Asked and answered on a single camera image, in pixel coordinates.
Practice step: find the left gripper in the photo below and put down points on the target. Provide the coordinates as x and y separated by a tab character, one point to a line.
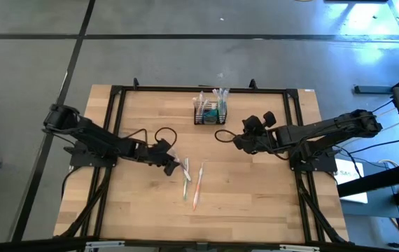
150	154

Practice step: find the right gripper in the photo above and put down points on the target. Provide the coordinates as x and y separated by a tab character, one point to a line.
259	141

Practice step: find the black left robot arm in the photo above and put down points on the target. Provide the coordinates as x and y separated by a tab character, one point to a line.
98	138

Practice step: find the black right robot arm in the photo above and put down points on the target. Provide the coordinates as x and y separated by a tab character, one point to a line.
325	129

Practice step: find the black floor bar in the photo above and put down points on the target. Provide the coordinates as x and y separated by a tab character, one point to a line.
371	89

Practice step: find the white paper sign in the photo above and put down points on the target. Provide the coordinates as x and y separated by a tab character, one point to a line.
355	197

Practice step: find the black side beam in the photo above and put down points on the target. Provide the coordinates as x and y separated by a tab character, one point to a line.
378	180

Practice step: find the black gantry crossbeam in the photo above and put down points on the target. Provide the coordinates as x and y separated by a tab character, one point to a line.
28	245

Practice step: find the black frame clamp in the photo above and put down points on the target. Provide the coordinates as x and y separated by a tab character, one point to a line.
135	83
252	84

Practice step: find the black aluminium table frame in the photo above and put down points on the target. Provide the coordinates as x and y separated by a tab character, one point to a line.
168	89

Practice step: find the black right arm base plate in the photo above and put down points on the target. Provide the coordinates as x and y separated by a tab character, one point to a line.
327	166

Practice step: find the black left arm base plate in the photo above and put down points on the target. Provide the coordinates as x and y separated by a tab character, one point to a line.
77	161

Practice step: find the silver frame bracket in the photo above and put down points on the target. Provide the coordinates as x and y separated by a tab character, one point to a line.
299	248
105	244

